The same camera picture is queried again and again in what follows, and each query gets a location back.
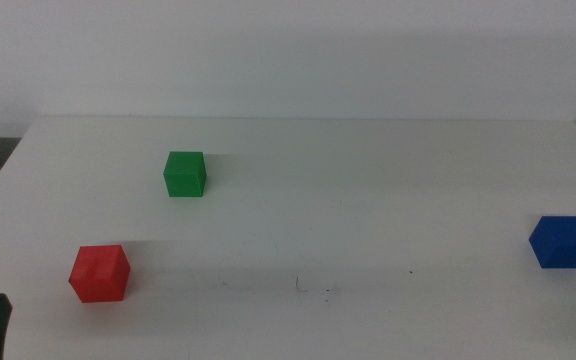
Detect red cube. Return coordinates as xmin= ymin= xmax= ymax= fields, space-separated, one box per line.
xmin=68 ymin=244 xmax=132 ymax=304

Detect blue cube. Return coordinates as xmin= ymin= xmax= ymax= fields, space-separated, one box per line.
xmin=528 ymin=215 xmax=576 ymax=270

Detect green cube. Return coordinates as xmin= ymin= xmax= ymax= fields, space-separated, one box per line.
xmin=162 ymin=150 xmax=208 ymax=198

